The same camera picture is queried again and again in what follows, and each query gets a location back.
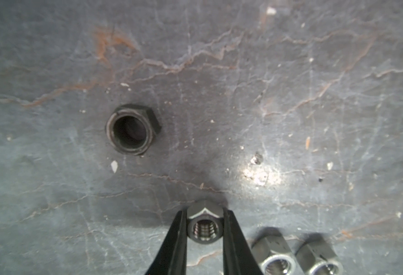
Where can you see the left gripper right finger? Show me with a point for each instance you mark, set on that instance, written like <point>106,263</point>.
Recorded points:
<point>237,256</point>

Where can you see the black nut left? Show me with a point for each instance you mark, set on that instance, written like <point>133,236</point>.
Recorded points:
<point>131,129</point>

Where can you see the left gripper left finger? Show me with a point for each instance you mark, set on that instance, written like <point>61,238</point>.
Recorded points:
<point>172,255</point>

